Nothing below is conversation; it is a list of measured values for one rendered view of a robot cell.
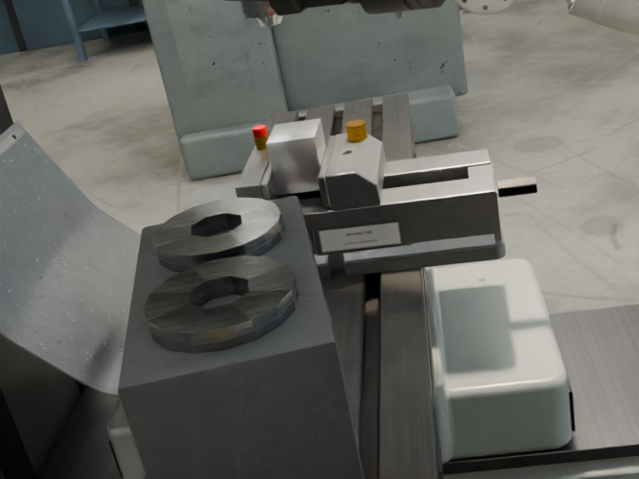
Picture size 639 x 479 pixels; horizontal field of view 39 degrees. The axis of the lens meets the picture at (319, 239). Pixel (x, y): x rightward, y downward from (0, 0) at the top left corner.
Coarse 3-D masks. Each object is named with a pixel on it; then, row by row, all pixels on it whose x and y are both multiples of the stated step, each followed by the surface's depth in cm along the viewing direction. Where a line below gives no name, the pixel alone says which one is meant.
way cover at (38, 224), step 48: (0, 144) 108; (0, 192) 103; (48, 192) 112; (0, 240) 98; (48, 240) 106; (96, 240) 113; (0, 288) 94; (48, 288) 100; (96, 288) 106; (48, 336) 94; (96, 336) 99; (96, 384) 93
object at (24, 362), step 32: (0, 96) 111; (0, 128) 110; (0, 352) 104; (0, 384) 103; (32, 384) 110; (64, 384) 119; (0, 416) 101; (32, 416) 109; (64, 416) 118; (0, 448) 100; (32, 448) 108
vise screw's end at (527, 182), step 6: (504, 180) 97; (510, 180) 96; (516, 180) 96; (522, 180) 96; (528, 180) 96; (534, 180) 96; (498, 186) 96; (504, 186) 96; (510, 186) 96; (516, 186) 96; (522, 186) 96; (528, 186) 96; (534, 186) 96; (498, 192) 96; (504, 192) 96; (510, 192) 96; (516, 192) 96; (522, 192) 96; (528, 192) 96; (534, 192) 96
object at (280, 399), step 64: (192, 256) 58; (256, 256) 59; (128, 320) 55; (192, 320) 50; (256, 320) 50; (320, 320) 51; (128, 384) 48; (192, 384) 48; (256, 384) 49; (320, 384) 49; (192, 448) 50; (256, 448) 51; (320, 448) 51
